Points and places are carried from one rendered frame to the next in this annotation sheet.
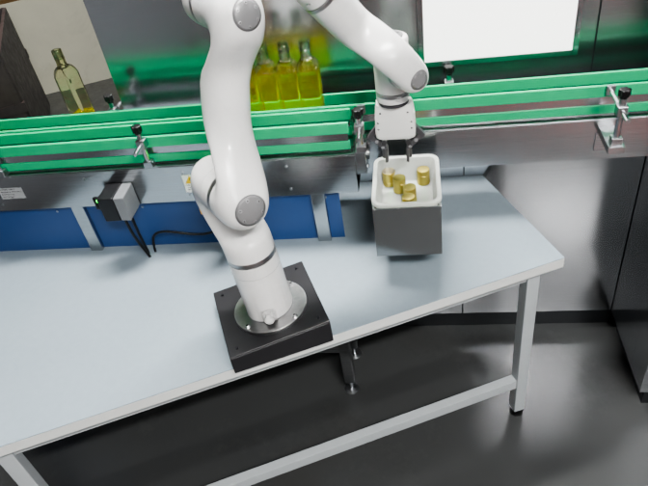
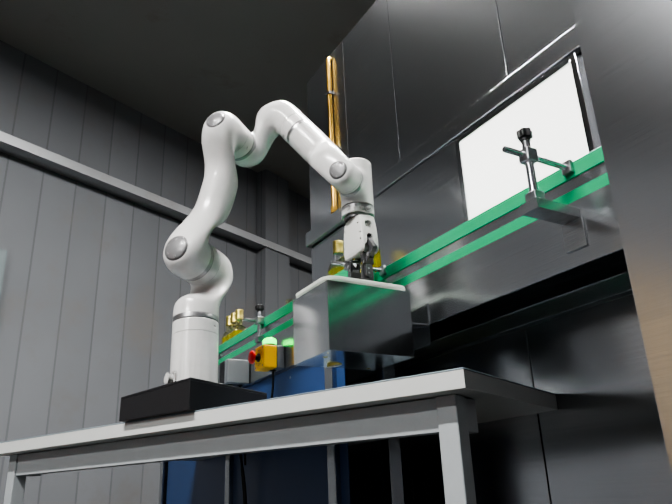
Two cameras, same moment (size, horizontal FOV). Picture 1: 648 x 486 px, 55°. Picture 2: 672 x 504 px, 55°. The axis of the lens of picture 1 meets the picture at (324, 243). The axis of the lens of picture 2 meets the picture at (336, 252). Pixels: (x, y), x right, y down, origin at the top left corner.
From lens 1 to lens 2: 1.92 m
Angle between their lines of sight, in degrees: 75
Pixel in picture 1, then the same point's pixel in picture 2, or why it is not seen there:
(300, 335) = (167, 388)
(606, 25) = not seen: hidden behind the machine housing
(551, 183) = (646, 401)
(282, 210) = (312, 382)
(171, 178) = not seen: hidden behind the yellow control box
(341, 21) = (300, 142)
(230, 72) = (210, 164)
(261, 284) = (176, 339)
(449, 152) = (438, 299)
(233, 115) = (205, 192)
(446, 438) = not seen: outside the picture
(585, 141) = (555, 242)
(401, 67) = (321, 158)
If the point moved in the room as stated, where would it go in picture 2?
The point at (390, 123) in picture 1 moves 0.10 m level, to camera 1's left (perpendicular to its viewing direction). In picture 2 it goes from (348, 239) to (322, 250)
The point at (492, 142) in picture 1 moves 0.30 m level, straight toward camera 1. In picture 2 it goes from (469, 274) to (343, 260)
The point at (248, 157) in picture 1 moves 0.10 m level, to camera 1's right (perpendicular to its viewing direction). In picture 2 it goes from (199, 218) to (219, 206)
